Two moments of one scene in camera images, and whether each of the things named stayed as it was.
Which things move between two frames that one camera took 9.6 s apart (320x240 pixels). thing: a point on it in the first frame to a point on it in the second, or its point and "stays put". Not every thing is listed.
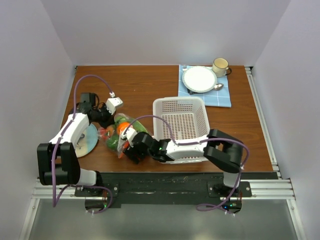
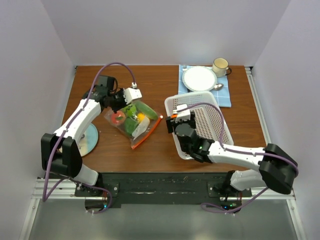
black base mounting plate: (167, 190) stays put
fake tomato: (103, 132) to (118, 118)
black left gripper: (110, 120) to (120, 92)
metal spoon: (218, 87) stays put
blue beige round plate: (86, 141) stays put
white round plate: (199, 79) stays put
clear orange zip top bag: (111, 135) to (135, 121)
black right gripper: (130, 152) to (171, 123)
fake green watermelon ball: (119, 119) to (131, 110)
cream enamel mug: (220, 66) stays put
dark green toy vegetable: (138, 126) to (145, 109)
